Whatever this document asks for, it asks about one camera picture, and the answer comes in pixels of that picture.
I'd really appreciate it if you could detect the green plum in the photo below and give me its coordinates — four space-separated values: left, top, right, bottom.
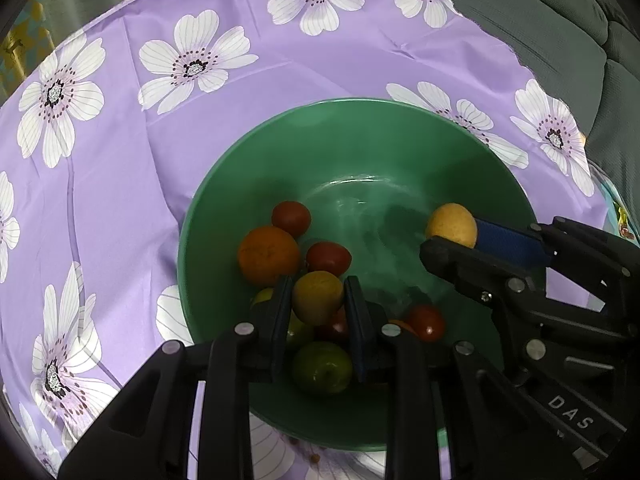
291 341 354 395

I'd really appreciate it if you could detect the dark red cherry tomato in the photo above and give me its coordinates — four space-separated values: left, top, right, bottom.
315 307 351 345

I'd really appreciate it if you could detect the grey sofa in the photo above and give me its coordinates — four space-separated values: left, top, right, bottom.
390 0 640 201

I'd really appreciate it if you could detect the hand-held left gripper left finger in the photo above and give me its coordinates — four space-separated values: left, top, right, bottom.
57 275 296 480

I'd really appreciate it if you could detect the purple floral tablecloth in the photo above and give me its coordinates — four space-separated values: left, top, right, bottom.
0 0 608 480

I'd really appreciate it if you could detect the green plastic bowl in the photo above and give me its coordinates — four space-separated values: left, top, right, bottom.
176 97 548 453

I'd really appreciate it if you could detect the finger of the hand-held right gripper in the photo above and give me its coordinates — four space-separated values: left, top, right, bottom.
472 216 640 326
419 236 640 382

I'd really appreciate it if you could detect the orange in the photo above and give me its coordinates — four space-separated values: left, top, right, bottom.
237 225 301 287

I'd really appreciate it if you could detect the yellow round fruit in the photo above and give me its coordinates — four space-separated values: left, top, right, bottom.
291 270 345 326
425 203 478 249

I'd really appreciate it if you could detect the yellow teal patterned object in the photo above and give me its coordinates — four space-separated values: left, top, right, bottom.
0 0 53 106

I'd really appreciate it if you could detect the yellow-green fruit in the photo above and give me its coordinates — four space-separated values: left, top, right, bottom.
251 287 315 352

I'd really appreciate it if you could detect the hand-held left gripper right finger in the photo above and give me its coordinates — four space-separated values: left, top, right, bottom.
345 276 586 480

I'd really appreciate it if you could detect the light blue printed cloth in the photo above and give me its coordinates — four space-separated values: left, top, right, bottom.
582 132 640 248

